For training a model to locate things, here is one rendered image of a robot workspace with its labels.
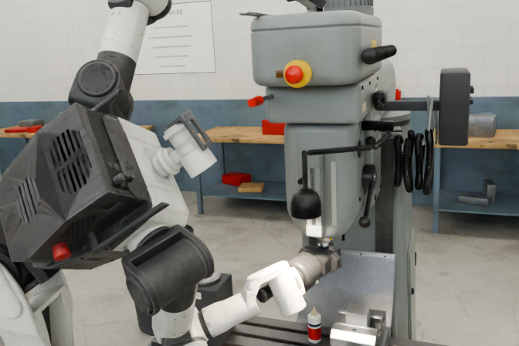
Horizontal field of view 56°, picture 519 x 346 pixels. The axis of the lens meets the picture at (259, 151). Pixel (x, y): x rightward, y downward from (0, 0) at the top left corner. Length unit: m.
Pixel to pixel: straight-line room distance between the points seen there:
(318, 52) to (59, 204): 0.60
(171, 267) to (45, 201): 0.26
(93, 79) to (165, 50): 5.29
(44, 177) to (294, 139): 0.61
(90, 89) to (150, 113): 5.49
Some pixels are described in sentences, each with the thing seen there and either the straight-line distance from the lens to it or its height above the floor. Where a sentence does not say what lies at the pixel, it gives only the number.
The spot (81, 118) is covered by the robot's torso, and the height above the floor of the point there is 1.71.
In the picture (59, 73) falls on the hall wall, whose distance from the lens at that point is 7.42.
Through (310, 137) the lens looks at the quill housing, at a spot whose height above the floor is 1.59.
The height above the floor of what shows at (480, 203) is 0.26.
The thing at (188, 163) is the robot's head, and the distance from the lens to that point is 1.02.
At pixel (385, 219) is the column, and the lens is 1.77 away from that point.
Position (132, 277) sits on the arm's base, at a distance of 0.95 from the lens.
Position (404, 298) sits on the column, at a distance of 1.92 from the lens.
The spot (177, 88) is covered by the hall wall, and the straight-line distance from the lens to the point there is 6.34.
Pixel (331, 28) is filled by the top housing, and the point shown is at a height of 1.85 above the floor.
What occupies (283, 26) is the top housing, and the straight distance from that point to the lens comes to 1.11.
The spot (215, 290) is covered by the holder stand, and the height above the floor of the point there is 1.12.
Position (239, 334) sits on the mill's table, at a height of 0.92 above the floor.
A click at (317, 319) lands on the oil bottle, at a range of 1.57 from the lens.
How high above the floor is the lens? 1.83
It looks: 12 degrees down
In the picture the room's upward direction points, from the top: 3 degrees counter-clockwise
